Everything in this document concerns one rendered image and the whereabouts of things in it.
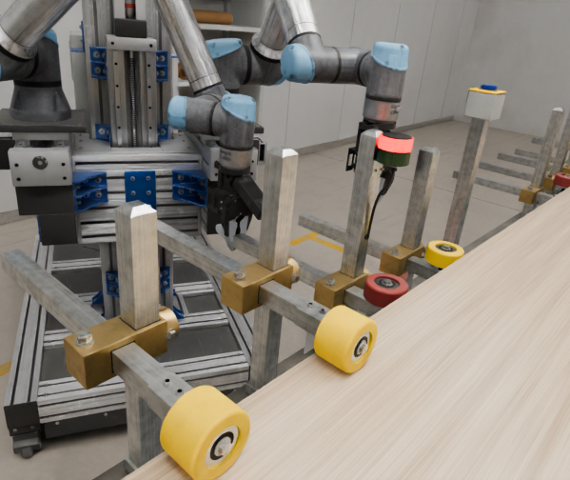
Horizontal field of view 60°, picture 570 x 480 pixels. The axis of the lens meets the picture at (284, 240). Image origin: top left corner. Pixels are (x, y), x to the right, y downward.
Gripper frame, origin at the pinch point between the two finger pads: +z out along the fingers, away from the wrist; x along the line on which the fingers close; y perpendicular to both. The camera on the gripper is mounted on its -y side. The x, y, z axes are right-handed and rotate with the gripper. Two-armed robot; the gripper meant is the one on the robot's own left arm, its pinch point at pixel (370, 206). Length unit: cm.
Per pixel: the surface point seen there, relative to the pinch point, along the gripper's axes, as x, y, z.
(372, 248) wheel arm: 0.8, -2.9, 11.5
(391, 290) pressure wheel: 20.3, 22.5, 5.2
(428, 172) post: 9.4, -6.7, -9.4
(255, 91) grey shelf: -235, -195, 18
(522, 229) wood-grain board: 25.3, -34.2, 5.8
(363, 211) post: 9.5, 18.3, -5.6
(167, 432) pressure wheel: 25, 74, 1
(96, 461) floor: -58, 44, 96
